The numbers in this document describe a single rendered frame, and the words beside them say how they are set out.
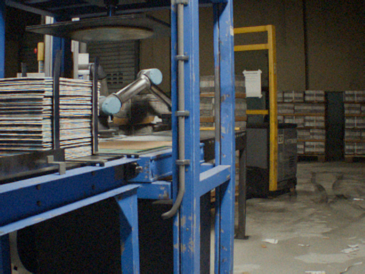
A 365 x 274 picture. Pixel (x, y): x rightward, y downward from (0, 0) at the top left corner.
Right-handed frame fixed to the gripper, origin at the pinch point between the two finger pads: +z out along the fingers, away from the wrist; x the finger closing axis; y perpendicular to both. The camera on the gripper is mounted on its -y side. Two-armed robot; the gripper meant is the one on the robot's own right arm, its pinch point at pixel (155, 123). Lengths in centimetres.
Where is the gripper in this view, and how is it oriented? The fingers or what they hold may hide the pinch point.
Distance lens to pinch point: 412.4
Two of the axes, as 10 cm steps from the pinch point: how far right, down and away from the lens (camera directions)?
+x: -6.1, 0.4, -7.9
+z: -7.9, -0.3, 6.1
